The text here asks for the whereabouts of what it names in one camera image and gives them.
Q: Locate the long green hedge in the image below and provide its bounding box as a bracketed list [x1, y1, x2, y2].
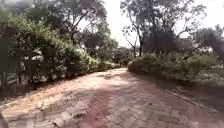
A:
[0, 16, 123, 89]

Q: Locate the low green hedge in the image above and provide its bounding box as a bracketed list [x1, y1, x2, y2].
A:
[126, 52, 224, 84]

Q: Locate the brick paved path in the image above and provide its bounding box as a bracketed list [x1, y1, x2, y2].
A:
[0, 67, 224, 128]

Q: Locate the row of tall trees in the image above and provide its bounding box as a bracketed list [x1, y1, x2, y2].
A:
[0, 0, 224, 68]

